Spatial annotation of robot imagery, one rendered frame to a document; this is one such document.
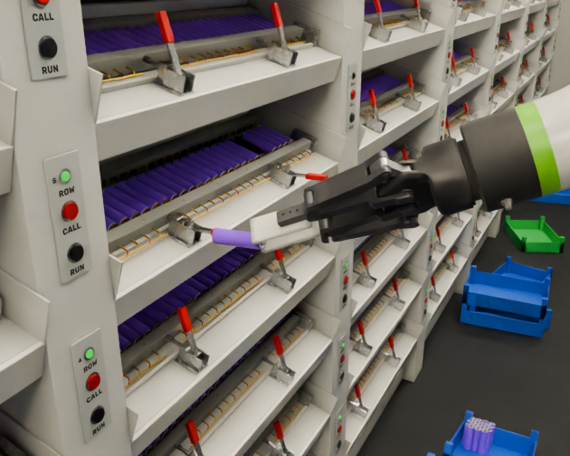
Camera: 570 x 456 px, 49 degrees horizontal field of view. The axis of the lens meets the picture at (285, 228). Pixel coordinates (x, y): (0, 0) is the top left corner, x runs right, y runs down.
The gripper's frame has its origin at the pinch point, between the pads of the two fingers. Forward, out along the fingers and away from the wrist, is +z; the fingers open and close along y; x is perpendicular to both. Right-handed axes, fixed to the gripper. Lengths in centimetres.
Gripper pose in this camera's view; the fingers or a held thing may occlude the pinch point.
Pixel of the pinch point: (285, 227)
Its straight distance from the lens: 69.8
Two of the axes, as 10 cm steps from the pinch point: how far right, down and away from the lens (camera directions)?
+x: 1.1, 8.6, -4.9
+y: -4.0, -4.2, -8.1
